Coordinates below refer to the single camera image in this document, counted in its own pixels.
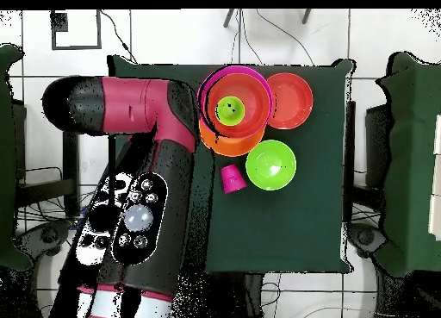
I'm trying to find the green clothed side table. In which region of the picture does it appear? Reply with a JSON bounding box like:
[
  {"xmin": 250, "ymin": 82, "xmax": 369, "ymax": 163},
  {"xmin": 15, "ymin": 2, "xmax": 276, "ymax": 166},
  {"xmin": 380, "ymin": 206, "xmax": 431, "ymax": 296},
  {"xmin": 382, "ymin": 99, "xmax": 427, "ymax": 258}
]
[
  {"xmin": 375, "ymin": 51, "xmax": 441, "ymax": 278},
  {"xmin": 0, "ymin": 43, "xmax": 34, "ymax": 271}
]

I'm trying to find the red-orange bowl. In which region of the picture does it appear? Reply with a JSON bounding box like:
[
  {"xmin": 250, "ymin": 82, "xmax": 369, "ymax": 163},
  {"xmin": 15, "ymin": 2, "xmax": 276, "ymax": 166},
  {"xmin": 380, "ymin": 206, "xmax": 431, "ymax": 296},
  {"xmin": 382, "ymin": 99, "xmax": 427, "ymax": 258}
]
[
  {"xmin": 205, "ymin": 72, "xmax": 272, "ymax": 140},
  {"xmin": 266, "ymin": 72, "xmax": 314, "ymax": 131}
]

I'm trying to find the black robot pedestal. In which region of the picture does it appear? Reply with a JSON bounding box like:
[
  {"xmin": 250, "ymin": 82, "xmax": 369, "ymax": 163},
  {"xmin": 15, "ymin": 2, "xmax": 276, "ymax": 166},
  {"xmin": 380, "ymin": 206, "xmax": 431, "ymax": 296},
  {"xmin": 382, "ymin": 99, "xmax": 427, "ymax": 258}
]
[{"xmin": 240, "ymin": 272, "xmax": 264, "ymax": 318}]

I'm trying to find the dark green table cloth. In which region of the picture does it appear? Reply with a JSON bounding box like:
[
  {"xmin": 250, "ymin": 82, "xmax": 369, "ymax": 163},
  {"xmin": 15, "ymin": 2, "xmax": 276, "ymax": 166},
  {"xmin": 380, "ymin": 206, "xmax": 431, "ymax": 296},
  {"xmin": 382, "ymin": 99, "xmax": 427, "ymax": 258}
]
[{"xmin": 106, "ymin": 54, "xmax": 356, "ymax": 276}]

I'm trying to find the large orange bowl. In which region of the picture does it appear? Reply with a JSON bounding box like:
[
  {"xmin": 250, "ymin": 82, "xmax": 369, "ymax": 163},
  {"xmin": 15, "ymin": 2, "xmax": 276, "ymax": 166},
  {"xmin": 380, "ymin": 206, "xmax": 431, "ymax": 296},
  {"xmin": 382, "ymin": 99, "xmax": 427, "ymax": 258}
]
[{"xmin": 198, "ymin": 119, "xmax": 266, "ymax": 158}]

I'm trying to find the white box stack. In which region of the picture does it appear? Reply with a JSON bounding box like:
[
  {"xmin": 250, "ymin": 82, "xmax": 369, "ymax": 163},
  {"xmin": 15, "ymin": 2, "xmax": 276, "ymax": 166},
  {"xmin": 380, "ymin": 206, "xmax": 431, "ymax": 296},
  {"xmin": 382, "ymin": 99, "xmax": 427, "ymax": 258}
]
[{"xmin": 428, "ymin": 114, "xmax": 441, "ymax": 242}]

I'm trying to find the light green cup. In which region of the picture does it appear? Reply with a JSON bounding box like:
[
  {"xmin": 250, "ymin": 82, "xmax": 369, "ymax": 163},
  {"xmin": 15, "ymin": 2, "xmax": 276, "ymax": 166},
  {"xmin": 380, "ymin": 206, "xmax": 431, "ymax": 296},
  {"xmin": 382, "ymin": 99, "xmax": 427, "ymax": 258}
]
[{"xmin": 214, "ymin": 96, "xmax": 246, "ymax": 127}]

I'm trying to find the black floor cable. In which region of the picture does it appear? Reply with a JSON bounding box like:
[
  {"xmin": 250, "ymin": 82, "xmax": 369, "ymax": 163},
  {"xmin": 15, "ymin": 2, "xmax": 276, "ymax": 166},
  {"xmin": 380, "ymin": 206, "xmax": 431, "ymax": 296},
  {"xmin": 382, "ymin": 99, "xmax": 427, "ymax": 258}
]
[
  {"xmin": 99, "ymin": 9, "xmax": 139, "ymax": 65},
  {"xmin": 254, "ymin": 9, "xmax": 315, "ymax": 66}
]

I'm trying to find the tangle of floor cables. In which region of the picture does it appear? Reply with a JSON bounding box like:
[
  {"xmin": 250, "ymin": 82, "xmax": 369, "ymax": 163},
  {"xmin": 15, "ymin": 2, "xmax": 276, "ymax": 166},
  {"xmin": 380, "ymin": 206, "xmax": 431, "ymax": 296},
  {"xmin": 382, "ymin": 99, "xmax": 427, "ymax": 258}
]
[{"xmin": 15, "ymin": 186, "xmax": 101, "ymax": 229}]

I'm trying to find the raspberry red cup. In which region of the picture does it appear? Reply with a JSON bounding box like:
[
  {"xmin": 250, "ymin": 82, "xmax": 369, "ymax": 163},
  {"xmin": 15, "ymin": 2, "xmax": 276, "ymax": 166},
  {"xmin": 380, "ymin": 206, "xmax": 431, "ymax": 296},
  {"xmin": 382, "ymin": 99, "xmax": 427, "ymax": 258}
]
[{"xmin": 220, "ymin": 164, "xmax": 248, "ymax": 195}]

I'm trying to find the large pink bowl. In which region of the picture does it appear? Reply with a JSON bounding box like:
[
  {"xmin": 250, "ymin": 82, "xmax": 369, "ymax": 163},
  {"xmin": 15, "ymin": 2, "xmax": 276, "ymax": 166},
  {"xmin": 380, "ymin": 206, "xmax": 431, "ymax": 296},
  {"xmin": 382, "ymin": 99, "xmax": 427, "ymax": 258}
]
[{"xmin": 196, "ymin": 65, "xmax": 274, "ymax": 138}]

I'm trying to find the black metal stand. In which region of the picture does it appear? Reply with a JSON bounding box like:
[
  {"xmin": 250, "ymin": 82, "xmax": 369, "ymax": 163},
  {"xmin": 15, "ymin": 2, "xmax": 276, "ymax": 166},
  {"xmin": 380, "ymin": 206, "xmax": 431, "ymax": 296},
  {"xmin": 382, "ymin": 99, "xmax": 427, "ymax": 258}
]
[{"xmin": 13, "ymin": 97, "xmax": 82, "ymax": 218}]

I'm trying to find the green bowl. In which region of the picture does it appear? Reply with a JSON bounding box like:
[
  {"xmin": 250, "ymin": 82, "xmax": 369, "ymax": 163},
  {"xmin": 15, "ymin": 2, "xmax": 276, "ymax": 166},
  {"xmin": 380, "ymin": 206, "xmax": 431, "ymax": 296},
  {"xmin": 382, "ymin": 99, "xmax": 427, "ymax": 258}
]
[{"xmin": 245, "ymin": 139, "xmax": 297, "ymax": 191}]

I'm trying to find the black pedestal foot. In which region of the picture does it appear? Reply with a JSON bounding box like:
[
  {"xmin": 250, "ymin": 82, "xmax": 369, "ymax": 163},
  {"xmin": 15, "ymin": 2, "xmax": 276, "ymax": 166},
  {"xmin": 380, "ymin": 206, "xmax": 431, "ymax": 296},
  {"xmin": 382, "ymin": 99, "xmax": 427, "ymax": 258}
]
[
  {"xmin": 15, "ymin": 220, "xmax": 75, "ymax": 260},
  {"xmin": 347, "ymin": 222, "xmax": 387, "ymax": 259}
]

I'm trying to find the black square floor frame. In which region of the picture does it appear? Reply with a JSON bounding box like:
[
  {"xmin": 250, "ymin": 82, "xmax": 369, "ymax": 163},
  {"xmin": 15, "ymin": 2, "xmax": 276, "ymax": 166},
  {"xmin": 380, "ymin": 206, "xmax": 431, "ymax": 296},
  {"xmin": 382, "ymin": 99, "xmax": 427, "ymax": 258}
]
[{"xmin": 50, "ymin": 9, "xmax": 103, "ymax": 51}]

